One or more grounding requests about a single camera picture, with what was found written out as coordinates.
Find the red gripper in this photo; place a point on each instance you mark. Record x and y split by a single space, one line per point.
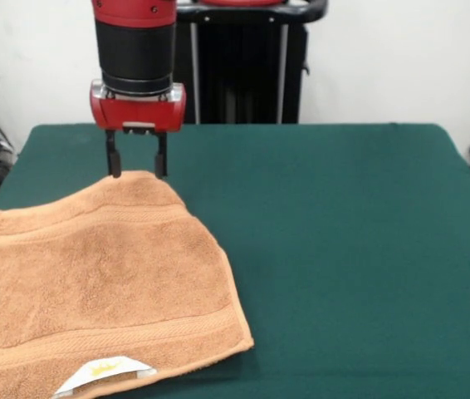
137 114

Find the tan terry towel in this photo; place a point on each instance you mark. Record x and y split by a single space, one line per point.
94 270

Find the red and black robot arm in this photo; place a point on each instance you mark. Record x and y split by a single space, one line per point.
135 50

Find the dark green table cloth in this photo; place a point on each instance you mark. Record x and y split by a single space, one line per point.
384 249

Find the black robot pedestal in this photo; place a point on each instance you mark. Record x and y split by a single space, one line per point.
239 75

